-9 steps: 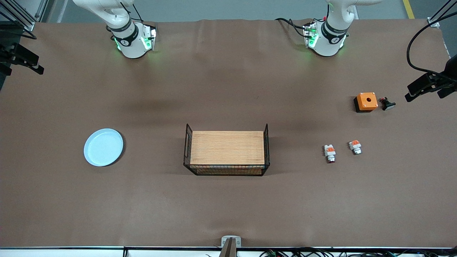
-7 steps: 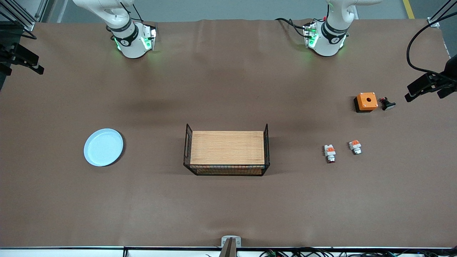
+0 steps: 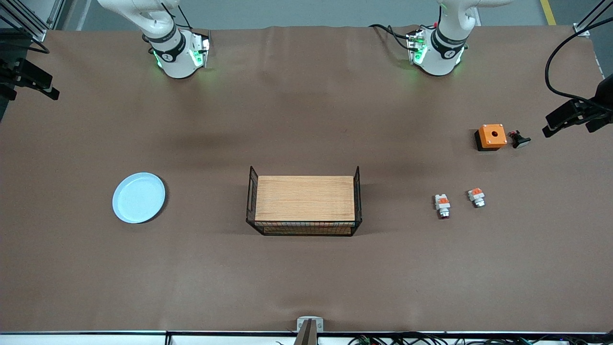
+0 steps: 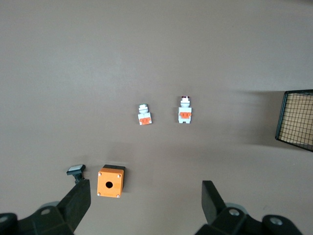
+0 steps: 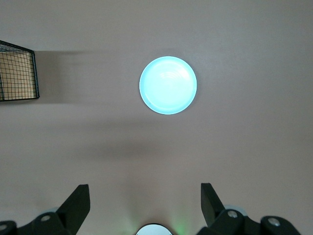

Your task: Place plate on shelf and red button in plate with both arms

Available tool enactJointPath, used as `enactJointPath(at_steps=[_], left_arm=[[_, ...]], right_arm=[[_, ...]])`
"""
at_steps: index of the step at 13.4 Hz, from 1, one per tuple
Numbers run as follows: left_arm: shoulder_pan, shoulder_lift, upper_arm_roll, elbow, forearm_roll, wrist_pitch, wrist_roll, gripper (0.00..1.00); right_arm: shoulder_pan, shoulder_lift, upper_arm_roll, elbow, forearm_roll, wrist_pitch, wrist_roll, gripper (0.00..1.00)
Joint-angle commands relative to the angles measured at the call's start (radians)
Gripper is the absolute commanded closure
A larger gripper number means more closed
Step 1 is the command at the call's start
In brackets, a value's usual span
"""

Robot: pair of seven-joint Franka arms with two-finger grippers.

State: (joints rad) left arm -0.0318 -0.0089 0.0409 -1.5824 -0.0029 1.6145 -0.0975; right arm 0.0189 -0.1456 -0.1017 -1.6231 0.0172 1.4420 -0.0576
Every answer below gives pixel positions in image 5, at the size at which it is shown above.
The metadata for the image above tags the light blue round plate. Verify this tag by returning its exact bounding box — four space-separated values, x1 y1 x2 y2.
139 56 198 115

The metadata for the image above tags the black wire rack wooden shelf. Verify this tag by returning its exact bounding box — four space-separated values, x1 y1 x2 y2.
0 40 40 102

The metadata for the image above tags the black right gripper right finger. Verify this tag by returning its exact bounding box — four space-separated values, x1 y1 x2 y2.
196 183 301 235

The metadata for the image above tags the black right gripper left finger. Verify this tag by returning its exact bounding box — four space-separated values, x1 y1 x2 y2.
0 184 91 235

